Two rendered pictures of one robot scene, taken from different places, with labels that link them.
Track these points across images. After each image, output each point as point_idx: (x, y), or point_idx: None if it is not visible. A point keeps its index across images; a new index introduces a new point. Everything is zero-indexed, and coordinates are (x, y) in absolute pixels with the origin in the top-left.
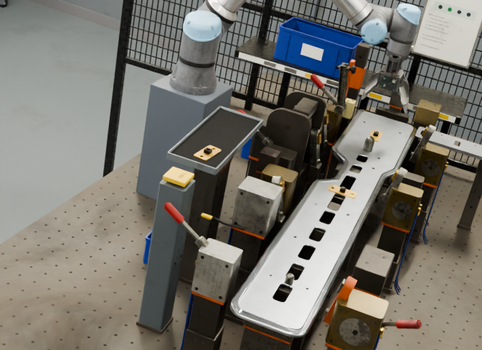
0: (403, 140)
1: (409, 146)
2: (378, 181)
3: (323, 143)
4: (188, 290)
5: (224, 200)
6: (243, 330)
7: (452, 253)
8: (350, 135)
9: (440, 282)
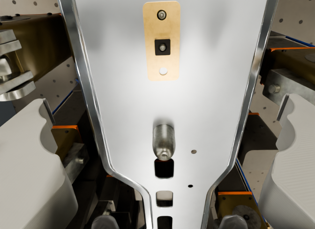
0: (252, 9)
1: (272, 21)
2: (204, 208)
3: (82, 168)
4: None
5: (30, 102)
6: (140, 212)
7: (301, 41)
8: (105, 95)
9: (274, 108)
